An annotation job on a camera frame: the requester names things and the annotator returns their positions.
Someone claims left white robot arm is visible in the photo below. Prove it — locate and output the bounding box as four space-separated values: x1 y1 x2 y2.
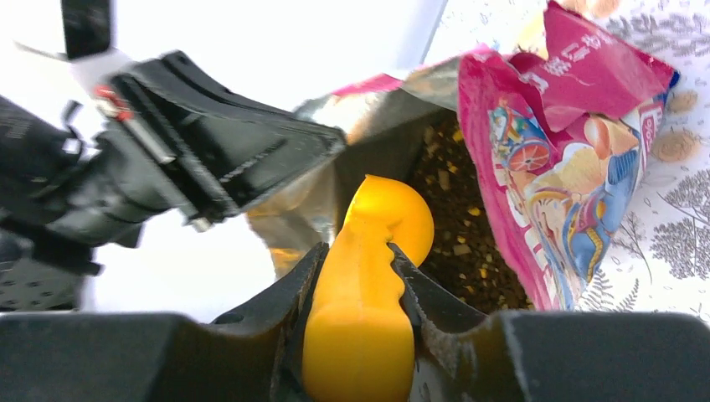
1 51 346 312

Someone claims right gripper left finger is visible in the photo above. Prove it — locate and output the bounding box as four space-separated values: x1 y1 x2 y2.
213 243 329 401

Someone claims floral table mat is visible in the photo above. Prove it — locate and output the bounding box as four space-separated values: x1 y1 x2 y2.
406 1 709 321

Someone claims orange plastic scoop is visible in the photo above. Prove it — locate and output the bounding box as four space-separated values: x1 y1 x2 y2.
302 175 434 402

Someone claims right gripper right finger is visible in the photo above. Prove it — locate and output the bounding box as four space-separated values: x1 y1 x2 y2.
388 243 500 401

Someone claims pink pet food bag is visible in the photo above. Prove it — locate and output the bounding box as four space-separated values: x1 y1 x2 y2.
247 1 677 311

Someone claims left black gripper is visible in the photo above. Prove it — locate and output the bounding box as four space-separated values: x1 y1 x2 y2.
1 51 346 248

